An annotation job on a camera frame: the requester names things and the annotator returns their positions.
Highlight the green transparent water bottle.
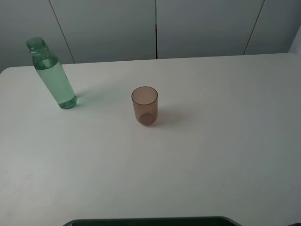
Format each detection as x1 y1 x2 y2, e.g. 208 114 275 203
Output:
26 37 77 109

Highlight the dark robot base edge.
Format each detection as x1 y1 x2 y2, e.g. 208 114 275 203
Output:
65 217 239 226

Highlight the pink translucent plastic cup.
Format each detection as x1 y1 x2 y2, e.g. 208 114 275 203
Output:
131 86 158 126

